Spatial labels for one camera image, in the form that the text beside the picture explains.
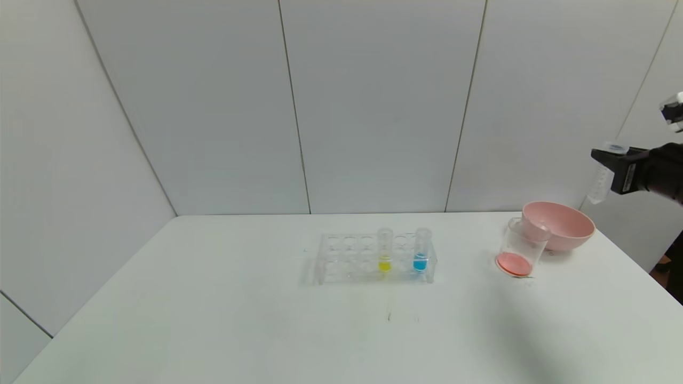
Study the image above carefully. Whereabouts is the clear acrylic test tube rack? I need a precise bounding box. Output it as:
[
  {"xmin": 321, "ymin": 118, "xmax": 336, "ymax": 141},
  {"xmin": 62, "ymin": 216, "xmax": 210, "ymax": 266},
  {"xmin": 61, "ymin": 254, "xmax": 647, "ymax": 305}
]
[{"xmin": 315, "ymin": 232, "xmax": 438, "ymax": 285}]

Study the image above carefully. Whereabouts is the test tube with yellow pigment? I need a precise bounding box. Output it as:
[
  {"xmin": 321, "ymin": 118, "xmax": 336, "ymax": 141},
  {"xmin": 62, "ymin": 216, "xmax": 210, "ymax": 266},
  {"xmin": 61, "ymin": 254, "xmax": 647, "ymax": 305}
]
[{"xmin": 377, "ymin": 228, "xmax": 394, "ymax": 273}]

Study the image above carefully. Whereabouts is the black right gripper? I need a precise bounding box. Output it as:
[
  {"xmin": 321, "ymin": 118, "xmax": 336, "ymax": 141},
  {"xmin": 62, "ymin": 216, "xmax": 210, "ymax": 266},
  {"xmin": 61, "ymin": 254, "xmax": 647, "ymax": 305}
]
[{"xmin": 590, "ymin": 142, "xmax": 683, "ymax": 205}]

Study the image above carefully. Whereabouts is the dark background object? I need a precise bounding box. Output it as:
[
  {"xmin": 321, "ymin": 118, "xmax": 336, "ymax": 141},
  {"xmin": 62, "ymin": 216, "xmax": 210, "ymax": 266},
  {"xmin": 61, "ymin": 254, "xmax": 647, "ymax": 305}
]
[{"xmin": 650, "ymin": 229, "xmax": 683, "ymax": 307}]

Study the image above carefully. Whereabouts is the test tube with blue pigment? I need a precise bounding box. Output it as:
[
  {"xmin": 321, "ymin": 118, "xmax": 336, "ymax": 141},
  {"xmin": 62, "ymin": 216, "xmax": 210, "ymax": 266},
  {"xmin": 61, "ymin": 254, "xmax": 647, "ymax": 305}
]
[{"xmin": 414, "ymin": 228, "xmax": 431, "ymax": 273}]

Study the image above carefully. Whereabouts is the pink bowl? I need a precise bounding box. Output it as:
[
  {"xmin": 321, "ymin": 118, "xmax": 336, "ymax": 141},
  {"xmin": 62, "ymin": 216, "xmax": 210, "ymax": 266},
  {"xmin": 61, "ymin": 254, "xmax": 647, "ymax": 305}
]
[{"xmin": 522, "ymin": 201, "xmax": 596, "ymax": 252}]

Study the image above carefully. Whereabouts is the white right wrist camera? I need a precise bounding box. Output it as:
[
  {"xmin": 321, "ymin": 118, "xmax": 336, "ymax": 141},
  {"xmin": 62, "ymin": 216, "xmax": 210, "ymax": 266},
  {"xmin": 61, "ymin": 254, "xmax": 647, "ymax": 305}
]
[{"xmin": 660, "ymin": 92, "xmax": 683, "ymax": 133}]

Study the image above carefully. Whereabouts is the test tube with red pigment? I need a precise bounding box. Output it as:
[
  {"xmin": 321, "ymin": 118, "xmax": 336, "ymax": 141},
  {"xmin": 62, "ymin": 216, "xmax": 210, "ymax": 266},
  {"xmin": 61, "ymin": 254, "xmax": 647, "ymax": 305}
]
[{"xmin": 587, "ymin": 141, "xmax": 629, "ymax": 205}]

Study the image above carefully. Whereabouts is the clear plastic beaker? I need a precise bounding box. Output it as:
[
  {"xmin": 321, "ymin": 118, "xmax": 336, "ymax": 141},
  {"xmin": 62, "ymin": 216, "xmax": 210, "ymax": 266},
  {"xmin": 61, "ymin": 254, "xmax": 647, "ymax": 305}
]
[{"xmin": 495, "ymin": 218, "xmax": 550, "ymax": 278}]

